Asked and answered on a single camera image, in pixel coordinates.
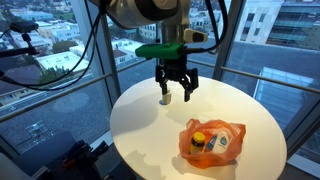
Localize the black cables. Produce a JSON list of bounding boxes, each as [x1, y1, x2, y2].
[[0, 0, 229, 92]]

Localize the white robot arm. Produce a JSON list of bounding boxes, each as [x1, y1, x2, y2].
[[90, 0, 198, 102]]

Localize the dark bottle with yellow cap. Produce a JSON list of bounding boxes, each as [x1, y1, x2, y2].
[[189, 132, 205, 154]]

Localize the white rectangular shampoo bottle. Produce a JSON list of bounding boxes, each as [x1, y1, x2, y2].
[[213, 131, 229, 154]]

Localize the blue small box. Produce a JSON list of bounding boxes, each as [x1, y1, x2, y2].
[[205, 135, 217, 152]]

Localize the white pill bottle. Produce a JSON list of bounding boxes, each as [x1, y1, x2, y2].
[[161, 89, 171, 105]]

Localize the white round table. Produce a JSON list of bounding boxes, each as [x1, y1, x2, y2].
[[110, 77, 287, 180]]

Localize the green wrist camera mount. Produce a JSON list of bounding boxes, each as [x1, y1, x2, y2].
[[135, 43, 184, 59]]

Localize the dark equipment on floor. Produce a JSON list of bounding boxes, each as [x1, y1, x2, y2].
[[13, 130, 111, 180]]

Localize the orange plastic bag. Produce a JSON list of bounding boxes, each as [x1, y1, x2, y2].
[[179, 119, 246, 169]]

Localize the black camera on stand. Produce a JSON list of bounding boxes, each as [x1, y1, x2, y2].
[[0, 21, 39, 58]]

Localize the metal window handrail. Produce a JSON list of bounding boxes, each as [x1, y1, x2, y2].
[[0, 67, 320, 122]]

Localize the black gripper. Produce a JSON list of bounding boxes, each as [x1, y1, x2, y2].
[[155, 55, 199, 102]]

